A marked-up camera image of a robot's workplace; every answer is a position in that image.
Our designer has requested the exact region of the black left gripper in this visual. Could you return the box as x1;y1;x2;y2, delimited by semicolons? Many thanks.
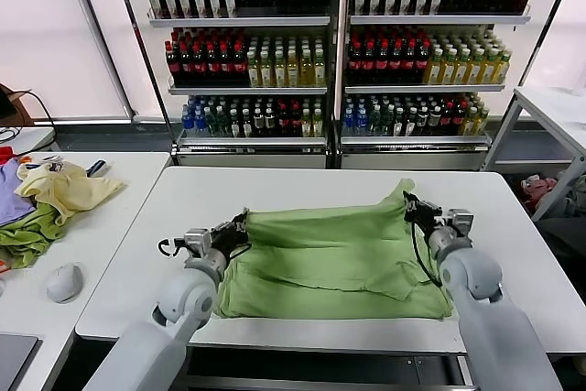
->
210;208;252;260

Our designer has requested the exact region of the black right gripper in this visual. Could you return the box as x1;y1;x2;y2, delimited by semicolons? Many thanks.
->
402;190;444;230

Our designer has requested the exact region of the light green t-shirt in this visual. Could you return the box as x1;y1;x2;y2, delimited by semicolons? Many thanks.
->
212;179;455;321

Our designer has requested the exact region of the grey clothes heap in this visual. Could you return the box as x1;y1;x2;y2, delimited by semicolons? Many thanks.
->
556;174;586;218

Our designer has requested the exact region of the pink cloth heap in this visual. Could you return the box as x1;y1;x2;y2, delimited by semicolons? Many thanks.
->
521;174;558;204

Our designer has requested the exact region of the yellow juice bottle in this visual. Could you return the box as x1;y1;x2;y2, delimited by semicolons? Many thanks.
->
468;49;483;87
286;50;300;89
246;50;261;89
441;49;456;87
298;50;313;89
454;49;470;87
312;50;327;89
495;49;512;87
259;50;274;89
426;49;442;87
483;49;497;87
272;50;287;89

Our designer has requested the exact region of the blue white striped item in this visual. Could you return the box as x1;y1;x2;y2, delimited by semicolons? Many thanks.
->
85;159;111;179

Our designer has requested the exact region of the pale yellow shirt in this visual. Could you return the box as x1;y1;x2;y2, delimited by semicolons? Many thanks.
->
14;162;127;227

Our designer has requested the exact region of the white computer mouse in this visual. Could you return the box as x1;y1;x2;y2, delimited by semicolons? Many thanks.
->
45;263;86;304

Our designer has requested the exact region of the small printed paper tag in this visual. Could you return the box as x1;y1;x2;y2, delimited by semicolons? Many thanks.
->
43;156;68;175

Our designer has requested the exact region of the crumpled green garment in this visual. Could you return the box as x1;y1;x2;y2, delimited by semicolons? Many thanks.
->
0;202;70;271

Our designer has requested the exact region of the purple shirt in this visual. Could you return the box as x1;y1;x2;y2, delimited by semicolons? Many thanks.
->
0;157;38;227

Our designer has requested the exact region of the brown cardboard box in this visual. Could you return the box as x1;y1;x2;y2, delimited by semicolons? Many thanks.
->
0;83;37;127

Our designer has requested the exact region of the grey laptop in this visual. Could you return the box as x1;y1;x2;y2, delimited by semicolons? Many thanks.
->
0;333;41;391

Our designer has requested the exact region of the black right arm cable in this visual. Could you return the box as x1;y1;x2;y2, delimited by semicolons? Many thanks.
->
409;222;444;289

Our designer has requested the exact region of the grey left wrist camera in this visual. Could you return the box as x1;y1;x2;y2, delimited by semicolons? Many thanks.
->
182;227;214;257

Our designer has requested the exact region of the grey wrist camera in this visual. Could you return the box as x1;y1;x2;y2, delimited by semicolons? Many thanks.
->
182;227;214;257
446;208;475;239

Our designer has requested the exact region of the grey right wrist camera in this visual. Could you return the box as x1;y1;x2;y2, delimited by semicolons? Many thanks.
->
446;208;475;239

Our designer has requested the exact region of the black left camera cable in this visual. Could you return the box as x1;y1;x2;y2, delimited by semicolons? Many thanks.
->
157;237;189;258

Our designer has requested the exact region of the white frame table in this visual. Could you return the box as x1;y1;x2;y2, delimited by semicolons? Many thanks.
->
483;86;586;223

